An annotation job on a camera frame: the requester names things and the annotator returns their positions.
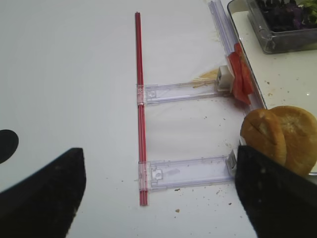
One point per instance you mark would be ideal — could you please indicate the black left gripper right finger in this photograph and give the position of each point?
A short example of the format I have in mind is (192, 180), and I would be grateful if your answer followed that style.
(278, 202)

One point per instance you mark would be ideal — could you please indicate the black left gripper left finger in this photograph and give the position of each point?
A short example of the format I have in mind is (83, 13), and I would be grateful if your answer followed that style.
(45, 204)

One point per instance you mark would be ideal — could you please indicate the bun slice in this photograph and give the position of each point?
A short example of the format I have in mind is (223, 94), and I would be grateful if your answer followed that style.
(262, 131)
(300, 132)

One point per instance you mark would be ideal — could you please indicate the tomato slices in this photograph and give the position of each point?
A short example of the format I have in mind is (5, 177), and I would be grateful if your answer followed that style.
(242, 86)

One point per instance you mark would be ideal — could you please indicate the green lettuce shreds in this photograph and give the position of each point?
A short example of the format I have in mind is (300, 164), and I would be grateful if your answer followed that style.
(311, 4)

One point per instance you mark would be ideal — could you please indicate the white lower pusher block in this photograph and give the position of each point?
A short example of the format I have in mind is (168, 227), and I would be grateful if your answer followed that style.
(231, 162)

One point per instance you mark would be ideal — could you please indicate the white pusher block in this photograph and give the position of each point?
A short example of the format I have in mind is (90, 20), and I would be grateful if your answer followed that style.
(231, 162)
(224, 79)

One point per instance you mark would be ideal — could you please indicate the left red strip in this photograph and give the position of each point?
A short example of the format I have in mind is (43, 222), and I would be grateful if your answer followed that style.
(141, 109)

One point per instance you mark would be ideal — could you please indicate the white metal tray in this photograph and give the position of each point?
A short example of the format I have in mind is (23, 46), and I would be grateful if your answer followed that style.
(284, 79)

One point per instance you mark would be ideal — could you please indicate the white upper pusher block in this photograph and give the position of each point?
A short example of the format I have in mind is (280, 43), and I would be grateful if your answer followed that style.
(224, 79)

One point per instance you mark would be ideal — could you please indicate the clear plastic salad box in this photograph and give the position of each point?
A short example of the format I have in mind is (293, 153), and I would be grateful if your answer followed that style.
(279, 42)

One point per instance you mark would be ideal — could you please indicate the purple cabbage shreds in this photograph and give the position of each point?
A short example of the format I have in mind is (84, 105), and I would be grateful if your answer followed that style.
(287, 15)

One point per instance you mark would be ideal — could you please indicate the left lower clear rail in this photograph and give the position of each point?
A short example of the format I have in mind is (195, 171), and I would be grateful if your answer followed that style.
(162, 175)

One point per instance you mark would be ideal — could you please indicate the left upper clear rail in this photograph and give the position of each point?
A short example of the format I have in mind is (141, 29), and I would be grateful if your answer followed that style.
(155, 94)

